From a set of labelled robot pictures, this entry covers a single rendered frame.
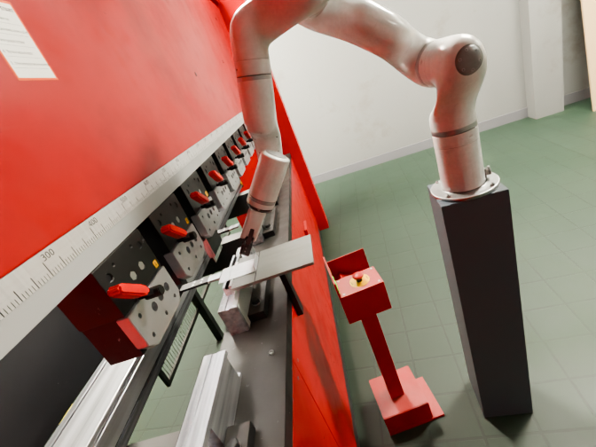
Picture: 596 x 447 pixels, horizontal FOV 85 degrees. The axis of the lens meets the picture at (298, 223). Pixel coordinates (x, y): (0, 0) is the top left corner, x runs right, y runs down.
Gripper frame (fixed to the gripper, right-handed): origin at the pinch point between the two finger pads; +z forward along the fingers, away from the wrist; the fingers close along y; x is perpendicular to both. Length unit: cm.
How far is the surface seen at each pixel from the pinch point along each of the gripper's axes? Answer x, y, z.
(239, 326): 4.8, 14.7, 17.7
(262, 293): 9.7, 2.5, 12.8
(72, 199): -27, 45, -26
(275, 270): 10.1, 7.8, 0.0
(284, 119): 3, -214, -16
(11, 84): -38, 42, -38
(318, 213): 65, -214, 60
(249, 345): 8.7, 21.0, 17.5
